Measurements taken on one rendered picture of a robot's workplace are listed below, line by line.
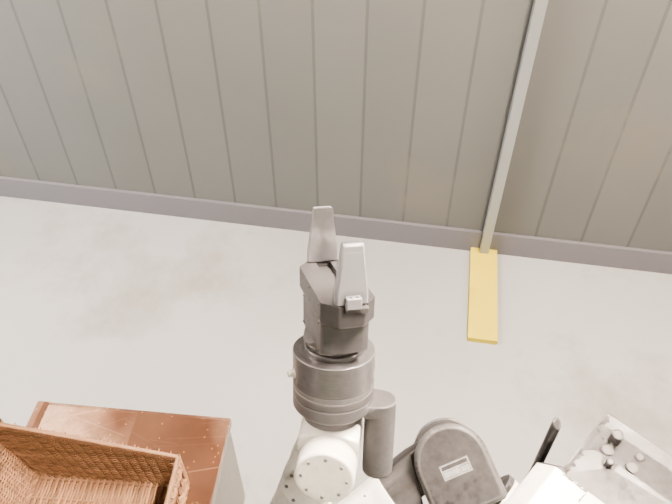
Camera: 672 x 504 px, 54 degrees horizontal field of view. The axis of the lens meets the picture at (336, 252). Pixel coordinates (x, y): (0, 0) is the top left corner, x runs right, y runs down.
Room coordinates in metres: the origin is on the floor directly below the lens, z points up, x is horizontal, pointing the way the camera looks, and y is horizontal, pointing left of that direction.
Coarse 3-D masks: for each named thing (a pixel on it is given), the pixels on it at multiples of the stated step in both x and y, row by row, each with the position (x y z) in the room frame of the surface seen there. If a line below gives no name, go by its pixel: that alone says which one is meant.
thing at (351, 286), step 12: (348, 252) 0.42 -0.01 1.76; (360, 252) 0.42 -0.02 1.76; (348, 264) 0.41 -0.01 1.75; (360, 264) 0.41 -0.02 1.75; (336, 276) 0.41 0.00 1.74; (348, 276) 0.41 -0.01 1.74; (360, 276) 0.41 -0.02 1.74; (336, 288) 0.40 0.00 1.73; (348, 288) 0.40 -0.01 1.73; (360, 288) 0.40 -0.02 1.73; (336, 300) 0.40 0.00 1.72; (348, 300) 0.39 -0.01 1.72; (360, 300) 0.39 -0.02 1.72
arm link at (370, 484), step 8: (368, 480) 0.40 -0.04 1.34; (376, 480) 0.40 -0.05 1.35; (360, 488) 0.39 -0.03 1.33; (368, 488) 0.39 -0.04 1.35; (376, 488) 0.38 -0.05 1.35; (352, 496) 0.38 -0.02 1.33; (360, 496) 0.38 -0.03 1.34; (368, 496) 0.38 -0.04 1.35; (376, 496) 0.37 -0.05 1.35; (384, 496) 0.37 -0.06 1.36
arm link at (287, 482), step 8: (296, 440) 0.40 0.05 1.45; (296, 448) 0.39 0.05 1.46; (296, 456) 0.38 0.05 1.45; (288, 464) 0.37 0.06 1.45; (288, 472) 0.36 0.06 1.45; (280, 480) 0.35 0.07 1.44; (288, 480) 0.35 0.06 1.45; (280, 488) 0.34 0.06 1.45; (288, 488) 0.34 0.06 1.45; (296, 488) 0.34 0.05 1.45; (280, 496) 0.33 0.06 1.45; (288, 496) 0.33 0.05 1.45; (296, 496) 0.33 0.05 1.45; (304, 496) 0.33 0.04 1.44
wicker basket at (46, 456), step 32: (0, 448) 0.77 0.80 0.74; (32, 448) 0.77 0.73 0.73; (64, 448) 0.76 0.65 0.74; (96, 448) 0.76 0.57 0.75; (128, 448) 0.75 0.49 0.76; (0, 480) 0.71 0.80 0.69; (32, 480) 0.75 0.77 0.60; (64, 480) 0.75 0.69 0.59; (96, 480) 0.76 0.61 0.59; (128, 480) 0.75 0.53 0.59; (160, 480) 0.75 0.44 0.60
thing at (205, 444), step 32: (32, 416) 0.94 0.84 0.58; (64, 416) 0.94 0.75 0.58; (96, 416) 0.94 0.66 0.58; (128, 416) 0.94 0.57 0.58; (160, 416) 0.94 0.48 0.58; (192, 416) 0.94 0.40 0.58; (160, 448) 0.85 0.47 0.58; (192, 448) 0.85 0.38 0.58; (224, 448) 0.85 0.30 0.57; (192, 480) 0.76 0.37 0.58; (224, 480) 0.82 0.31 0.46
